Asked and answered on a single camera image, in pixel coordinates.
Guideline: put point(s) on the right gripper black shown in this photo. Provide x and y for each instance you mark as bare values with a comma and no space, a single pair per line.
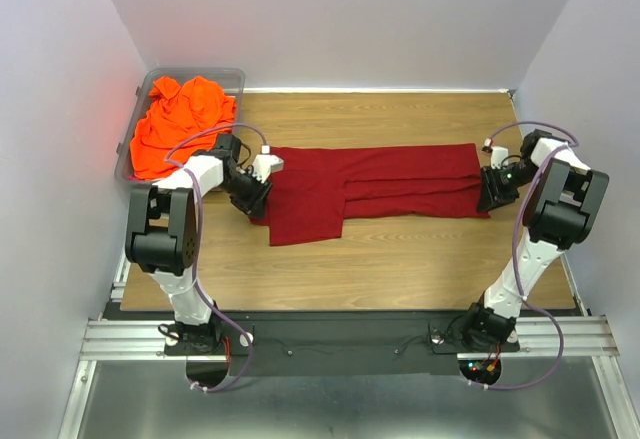
496,191

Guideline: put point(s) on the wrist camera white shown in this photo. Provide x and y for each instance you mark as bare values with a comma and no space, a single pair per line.
265,165
498,155

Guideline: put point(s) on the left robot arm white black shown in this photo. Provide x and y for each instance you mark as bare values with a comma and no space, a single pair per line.
163,233

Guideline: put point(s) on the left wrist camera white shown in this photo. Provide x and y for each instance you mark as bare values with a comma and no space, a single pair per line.
265,165

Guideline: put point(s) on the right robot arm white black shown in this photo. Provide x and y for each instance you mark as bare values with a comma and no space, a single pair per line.
560,197

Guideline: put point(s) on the clear plastic bin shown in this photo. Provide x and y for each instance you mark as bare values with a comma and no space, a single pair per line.
231,80

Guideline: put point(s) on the dark red t shirt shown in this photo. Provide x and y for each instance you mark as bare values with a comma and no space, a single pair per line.
318,189

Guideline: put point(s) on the aluminium frame rail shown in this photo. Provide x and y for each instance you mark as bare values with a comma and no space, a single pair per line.
567,377

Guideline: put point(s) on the orange t shirt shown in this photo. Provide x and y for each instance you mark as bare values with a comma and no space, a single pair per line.
178,112

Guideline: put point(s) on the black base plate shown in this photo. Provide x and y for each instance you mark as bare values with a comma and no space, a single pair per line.
335,343

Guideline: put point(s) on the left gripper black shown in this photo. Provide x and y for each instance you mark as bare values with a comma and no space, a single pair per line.
251,195

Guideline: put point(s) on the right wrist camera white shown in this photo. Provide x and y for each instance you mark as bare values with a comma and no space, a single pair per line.
498,155

